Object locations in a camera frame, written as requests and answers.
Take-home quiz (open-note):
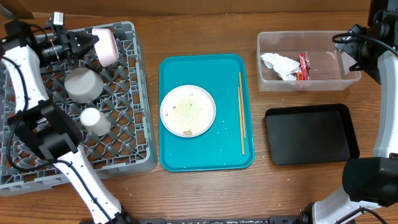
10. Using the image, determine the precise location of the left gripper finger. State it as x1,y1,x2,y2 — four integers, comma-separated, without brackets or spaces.
68,31,99,47
71,44,93,62

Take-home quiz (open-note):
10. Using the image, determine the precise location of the grey white bowl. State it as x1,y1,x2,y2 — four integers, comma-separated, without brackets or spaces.
64,67,103,103

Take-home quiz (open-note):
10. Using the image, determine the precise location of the red snack wrapper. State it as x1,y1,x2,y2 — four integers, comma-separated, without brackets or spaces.
296,52,310,81

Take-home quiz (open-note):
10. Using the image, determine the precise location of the white cup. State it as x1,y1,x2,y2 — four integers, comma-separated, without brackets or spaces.
80,108,111,136

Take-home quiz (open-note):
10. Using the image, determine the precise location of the white napkin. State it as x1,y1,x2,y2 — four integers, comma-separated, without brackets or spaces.
260,53,300,81

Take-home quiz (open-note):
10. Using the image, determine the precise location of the large white plate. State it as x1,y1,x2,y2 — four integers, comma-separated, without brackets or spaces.
160,85,216,138

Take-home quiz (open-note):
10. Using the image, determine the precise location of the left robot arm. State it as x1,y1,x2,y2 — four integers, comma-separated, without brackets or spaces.
1,20,134,223

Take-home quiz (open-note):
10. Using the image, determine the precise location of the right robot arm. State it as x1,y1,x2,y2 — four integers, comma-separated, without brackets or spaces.
296,0,397,224

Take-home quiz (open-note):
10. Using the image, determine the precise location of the clear plastic bin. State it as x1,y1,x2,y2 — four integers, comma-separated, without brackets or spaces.
257,30,361,91

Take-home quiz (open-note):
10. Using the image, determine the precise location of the black tray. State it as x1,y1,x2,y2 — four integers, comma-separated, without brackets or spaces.
265,103,360,166

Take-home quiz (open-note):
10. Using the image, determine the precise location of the grey plastic dish rack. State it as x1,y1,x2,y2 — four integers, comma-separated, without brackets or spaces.
1,21,157,197

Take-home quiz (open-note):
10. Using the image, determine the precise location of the wooden chopstick right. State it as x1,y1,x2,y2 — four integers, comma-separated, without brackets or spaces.
238,72,246,138

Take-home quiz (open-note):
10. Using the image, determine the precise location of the teal serving tray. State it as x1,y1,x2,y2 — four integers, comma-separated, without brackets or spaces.
159,54,255,172

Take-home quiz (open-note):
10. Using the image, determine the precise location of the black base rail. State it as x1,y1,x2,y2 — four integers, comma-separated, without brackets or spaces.
137,215,298,224

